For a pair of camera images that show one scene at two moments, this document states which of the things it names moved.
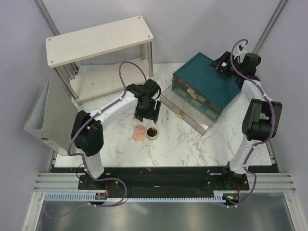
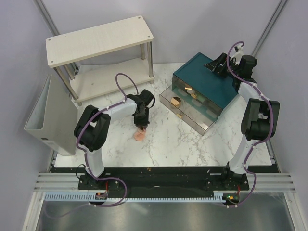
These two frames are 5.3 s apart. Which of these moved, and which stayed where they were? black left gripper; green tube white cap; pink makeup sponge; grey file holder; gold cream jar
Moved: black left gripper; gold cream jar
Stayed: grey file holder; pink makeup sponge; green tube white cap
